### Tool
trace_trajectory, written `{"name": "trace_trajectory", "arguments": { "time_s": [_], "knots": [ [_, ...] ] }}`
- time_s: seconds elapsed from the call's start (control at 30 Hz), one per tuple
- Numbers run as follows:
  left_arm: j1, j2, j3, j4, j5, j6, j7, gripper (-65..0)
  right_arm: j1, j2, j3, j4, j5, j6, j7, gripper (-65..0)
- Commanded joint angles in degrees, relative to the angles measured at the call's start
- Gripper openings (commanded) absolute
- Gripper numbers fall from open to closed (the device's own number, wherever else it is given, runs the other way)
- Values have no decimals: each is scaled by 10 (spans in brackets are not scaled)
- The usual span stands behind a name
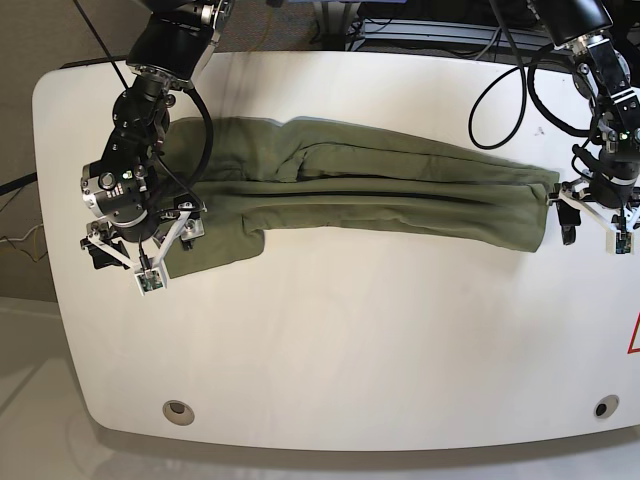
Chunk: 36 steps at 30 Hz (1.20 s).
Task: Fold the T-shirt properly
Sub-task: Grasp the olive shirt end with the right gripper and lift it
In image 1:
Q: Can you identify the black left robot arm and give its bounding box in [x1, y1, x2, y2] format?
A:
[527, 1, 639, 255]

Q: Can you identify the red warning triangle sticker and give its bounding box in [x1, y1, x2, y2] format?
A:
[627, 315, 640, 354]

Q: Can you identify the left table grommet hole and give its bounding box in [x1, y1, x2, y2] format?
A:
[162, 400, 195, 426]

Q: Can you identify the yellow floor cable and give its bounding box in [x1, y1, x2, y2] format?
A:
[0, 219, 49, 264]

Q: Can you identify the table grommet hole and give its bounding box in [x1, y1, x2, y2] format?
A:
[594, 395, 620, 419]
[162, 400, 195, 426]

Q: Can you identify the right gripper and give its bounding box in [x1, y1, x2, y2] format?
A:
[80, 161, 205, 269]

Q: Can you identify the olive green T-shirt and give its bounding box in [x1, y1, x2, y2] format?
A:
[165, 117, 559, 278]

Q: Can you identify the right table grommet hole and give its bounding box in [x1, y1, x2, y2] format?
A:
[594, 395, 620, 419]

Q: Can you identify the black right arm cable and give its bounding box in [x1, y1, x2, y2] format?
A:
[74, 0, 216, 201]

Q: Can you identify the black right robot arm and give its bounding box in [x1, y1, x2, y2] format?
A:
[80, 1, 233, 269]

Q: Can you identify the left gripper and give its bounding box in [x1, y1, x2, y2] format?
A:
[555, 147, 639, 245]

